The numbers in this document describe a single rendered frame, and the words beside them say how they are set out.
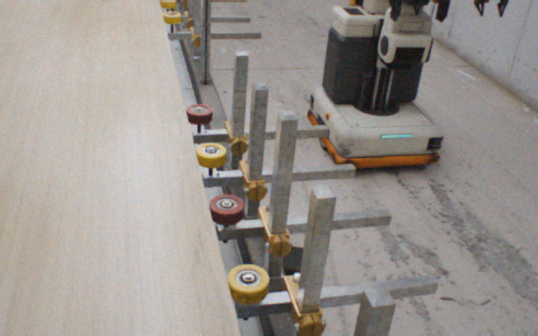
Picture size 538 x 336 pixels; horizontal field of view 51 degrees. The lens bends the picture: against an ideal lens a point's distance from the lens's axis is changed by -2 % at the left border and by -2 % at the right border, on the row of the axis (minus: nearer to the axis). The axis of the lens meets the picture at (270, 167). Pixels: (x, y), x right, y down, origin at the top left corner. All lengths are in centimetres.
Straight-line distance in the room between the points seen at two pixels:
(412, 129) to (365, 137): 29
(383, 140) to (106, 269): 225
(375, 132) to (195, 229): 204
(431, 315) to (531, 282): 57
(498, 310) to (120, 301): 185
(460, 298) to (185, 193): 155
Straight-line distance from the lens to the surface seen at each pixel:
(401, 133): 321
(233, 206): 130
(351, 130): 311
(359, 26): 322
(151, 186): 137
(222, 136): 177
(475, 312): 256
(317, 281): 108
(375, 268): 261
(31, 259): 120
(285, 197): 125
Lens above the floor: 165
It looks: 31 degrees down
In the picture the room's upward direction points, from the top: 5 degrees clockwise
